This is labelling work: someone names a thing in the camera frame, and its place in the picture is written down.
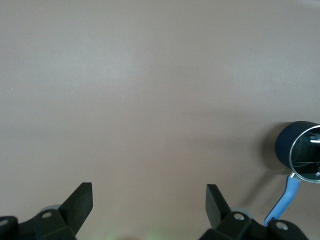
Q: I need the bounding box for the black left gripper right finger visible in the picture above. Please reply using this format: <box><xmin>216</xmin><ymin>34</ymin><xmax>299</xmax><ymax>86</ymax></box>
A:
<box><xmin>198</xmin><ymin>184</ymin><xmax>307</xmax><ymax>240</ymax></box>

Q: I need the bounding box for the dark pot with blue handle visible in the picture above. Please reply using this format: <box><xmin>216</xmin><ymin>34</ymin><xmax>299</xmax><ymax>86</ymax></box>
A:
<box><xmin>264</xmin><ymin>121</ymin><xmax>320</xmax><ymax>227</ymax></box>

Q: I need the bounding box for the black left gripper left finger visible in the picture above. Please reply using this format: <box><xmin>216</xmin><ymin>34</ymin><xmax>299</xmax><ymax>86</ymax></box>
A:
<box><xmin>0</xmin><ymin>182</ymin><xmax>94</xmax><ymax>240</ymax></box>

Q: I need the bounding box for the glass lid with blue knob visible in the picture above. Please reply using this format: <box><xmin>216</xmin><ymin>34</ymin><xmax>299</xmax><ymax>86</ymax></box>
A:
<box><xmin>288</xmin><ymin>124</ymin><xmax>320</xmax><ymax>185</ymax></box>

